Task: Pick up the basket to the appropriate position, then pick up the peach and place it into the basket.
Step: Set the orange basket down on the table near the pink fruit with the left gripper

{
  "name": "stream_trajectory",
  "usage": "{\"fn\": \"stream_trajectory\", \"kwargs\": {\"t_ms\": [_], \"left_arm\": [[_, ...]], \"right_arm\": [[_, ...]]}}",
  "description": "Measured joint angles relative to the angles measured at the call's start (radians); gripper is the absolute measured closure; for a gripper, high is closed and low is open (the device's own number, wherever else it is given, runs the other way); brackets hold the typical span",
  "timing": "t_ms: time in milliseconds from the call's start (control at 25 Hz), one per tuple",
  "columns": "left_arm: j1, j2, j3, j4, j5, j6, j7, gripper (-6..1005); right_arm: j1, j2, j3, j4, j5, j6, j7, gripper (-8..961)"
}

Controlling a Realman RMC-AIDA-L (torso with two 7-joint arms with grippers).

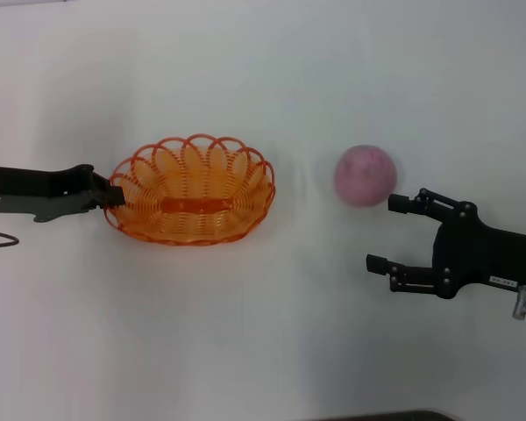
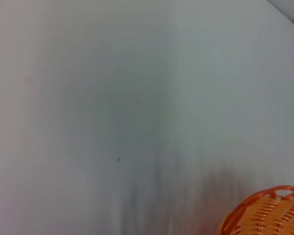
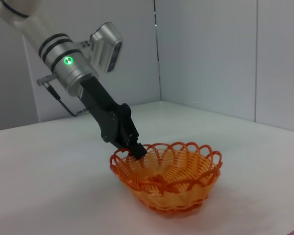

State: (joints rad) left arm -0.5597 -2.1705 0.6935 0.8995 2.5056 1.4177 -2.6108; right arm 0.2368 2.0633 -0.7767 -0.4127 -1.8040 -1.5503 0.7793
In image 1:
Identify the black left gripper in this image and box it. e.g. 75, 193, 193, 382
0, 164, 126, 212

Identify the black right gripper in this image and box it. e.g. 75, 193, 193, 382
366, 187, 526, 303

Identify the pink peach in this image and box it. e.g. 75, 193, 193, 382
334, 143, 399, 207

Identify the orange plastic wire basket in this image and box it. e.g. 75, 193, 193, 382
103, 133, 276, 247

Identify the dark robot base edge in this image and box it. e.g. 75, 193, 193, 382
319, 410, 459, 421

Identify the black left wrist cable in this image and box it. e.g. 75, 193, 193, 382
0, 225, 21, 251

